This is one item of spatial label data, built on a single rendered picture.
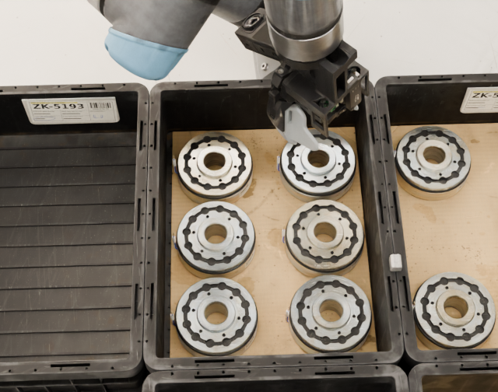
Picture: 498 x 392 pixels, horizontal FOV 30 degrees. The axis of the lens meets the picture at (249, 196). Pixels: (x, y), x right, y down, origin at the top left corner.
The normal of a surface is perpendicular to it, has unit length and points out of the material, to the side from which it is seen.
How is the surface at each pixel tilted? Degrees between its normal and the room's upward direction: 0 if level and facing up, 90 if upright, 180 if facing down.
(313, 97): 8
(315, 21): 92
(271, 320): 0
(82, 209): 0
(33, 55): 0
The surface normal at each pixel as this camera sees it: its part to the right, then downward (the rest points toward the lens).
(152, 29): -0.10, 0.36
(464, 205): 0.00, -0.47
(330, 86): -0.69, 0.69
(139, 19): -0.39, 0.14
